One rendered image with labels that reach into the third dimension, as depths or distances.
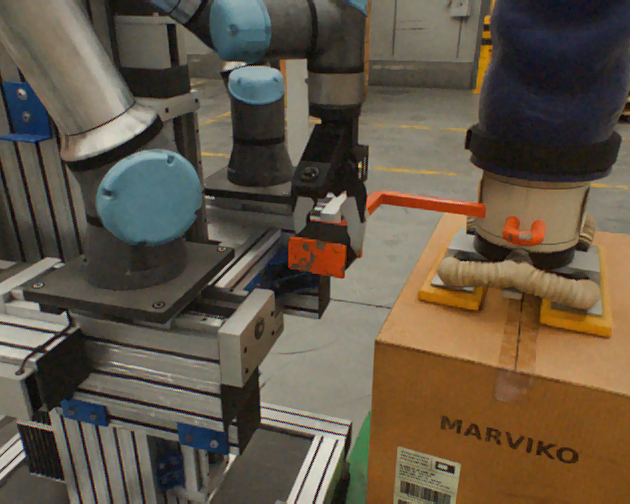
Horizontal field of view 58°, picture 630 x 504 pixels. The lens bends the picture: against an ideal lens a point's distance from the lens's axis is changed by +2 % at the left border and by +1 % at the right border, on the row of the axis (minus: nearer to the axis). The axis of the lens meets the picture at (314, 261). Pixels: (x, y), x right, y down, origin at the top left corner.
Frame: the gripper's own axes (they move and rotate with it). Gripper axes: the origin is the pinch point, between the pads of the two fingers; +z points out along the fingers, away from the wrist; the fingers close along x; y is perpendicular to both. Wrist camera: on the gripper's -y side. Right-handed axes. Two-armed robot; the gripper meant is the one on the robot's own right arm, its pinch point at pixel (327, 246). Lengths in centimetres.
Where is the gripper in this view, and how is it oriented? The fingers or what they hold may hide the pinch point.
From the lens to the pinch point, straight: 82.2
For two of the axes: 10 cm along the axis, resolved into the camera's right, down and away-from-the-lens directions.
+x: -9.2, -1.7, 3.5
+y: 3.9, -3.9, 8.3
